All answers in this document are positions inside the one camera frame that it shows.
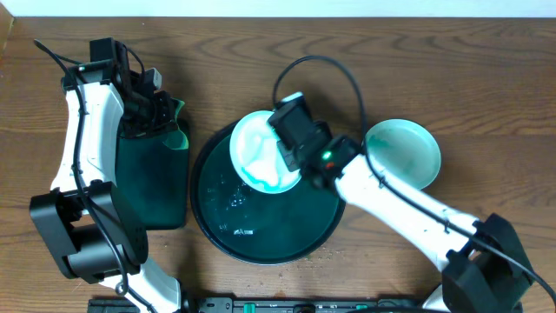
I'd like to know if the green scouring sponge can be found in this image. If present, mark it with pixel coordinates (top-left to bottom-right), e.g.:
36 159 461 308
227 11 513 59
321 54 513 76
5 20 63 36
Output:
163 98 189 150

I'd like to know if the light green plate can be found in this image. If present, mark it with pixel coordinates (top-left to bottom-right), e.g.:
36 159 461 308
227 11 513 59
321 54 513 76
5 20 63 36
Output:
364 118 442 191
229 110 301 194

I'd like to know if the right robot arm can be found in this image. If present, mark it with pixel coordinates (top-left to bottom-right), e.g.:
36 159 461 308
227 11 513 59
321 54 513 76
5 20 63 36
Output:
270 118 535 312

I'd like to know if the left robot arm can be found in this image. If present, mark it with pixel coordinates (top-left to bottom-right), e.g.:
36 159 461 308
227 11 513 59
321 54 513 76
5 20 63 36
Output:
30 37 189 312

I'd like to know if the rectangular black tray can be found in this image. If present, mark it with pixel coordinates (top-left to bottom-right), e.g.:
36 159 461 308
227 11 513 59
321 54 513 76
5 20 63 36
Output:
116 119 189 230

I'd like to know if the round black tray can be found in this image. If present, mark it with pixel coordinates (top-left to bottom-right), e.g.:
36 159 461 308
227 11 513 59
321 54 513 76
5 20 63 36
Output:
190 123 346 265

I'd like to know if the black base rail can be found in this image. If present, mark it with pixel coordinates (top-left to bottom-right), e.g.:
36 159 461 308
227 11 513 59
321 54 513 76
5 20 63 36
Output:
86 296 440 313

